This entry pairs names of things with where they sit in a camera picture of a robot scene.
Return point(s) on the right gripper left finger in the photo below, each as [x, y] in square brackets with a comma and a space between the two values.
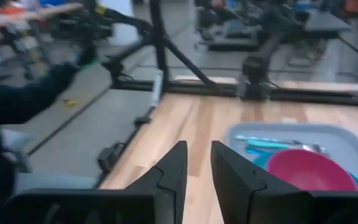
[166, 202]

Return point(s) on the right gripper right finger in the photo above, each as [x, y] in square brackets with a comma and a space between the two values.
[238, 196]

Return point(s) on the blue plastic plate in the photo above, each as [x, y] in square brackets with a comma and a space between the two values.
[261, 160]

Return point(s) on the pink plastic bowl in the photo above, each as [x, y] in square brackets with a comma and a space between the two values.
[309, 171]

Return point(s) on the person's forearm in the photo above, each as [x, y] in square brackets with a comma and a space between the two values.
[26, 17]

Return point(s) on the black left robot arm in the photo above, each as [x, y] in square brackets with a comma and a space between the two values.
[253, 71]

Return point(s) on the grey plastic tray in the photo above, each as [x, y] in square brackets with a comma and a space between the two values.
[346, 140]

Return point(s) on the black table clamp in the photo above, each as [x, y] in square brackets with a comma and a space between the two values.
[109, 157]
[142, 120]

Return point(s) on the silver aluminium bracket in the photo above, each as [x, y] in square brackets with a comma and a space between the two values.
[157, 90]

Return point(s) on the black table border rail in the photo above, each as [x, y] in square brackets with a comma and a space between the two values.
[322, 95]

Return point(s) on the black aluminium frame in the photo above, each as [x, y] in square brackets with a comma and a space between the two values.
[158, 46]

